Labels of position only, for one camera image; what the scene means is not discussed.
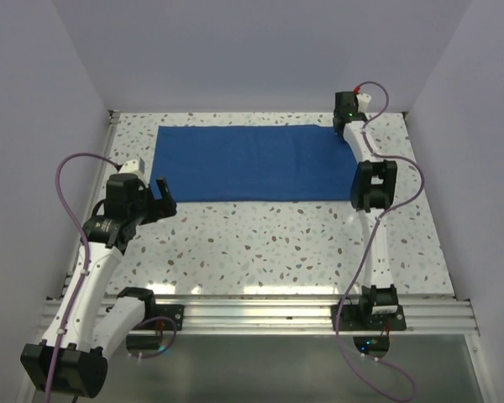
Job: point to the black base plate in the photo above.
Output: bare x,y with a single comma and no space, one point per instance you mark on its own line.
351,319
168,312

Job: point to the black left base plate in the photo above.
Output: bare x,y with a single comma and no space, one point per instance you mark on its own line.
168,312

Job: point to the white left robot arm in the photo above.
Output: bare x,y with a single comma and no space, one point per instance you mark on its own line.
73,354

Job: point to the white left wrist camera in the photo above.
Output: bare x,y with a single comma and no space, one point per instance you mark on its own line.
135,166

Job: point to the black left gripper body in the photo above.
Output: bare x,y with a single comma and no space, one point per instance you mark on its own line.
146,210

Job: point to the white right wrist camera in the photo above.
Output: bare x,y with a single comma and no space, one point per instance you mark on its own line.
363,99

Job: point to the aluminium front rail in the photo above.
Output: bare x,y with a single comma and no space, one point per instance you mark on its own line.
312,315

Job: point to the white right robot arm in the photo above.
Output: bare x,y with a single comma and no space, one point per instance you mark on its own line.
372,193

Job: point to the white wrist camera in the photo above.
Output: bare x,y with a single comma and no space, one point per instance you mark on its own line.
135,166
363,99

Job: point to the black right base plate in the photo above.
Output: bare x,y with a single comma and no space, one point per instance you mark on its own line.
351,319

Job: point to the blue cloth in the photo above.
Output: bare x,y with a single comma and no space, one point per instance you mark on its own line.
294,163

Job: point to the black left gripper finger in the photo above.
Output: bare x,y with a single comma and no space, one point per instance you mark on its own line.
161,192
166,208

